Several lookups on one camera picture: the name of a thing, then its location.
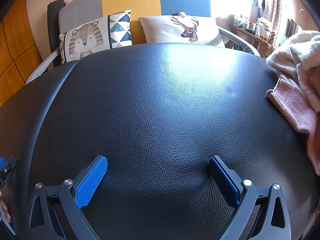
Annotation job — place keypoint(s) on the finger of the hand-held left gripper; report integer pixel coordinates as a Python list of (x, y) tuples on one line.
[(7, 166)]

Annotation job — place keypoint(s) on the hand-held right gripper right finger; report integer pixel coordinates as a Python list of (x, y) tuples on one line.
[(226, 180)]

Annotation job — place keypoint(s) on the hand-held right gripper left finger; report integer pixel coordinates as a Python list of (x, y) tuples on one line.
[(91, 182)]

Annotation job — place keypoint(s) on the pink knitted sweater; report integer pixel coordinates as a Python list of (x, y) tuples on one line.
[(292, 105)]

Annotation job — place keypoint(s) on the person's left hand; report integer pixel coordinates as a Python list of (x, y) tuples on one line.
[(8, 216)]

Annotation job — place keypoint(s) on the yellow wooden wardrobe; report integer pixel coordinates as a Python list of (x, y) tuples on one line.
[(17, 42)]

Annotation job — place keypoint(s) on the tiger print cushion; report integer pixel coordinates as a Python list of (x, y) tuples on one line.
[(85, 38)]

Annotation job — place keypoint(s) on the wooden side table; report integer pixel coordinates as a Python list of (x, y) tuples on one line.
[(252, 36)]

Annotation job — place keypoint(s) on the cream knitted sweater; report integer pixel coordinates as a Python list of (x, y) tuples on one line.
[(300, 52)]

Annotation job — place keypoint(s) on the clutter of small jars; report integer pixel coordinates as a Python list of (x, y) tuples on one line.
[(260, 27)]

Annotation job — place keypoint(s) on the deer print cushion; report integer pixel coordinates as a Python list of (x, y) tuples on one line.
[(162, 30)]

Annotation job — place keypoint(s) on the dark flat screen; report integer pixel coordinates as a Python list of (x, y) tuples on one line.
[(292, 27)]

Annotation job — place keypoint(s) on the beige patterned curtain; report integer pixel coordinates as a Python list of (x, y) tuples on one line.
[(276, 5)]

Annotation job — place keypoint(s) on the grey yellow blue sofa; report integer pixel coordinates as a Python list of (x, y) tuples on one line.
[(132, 0)]

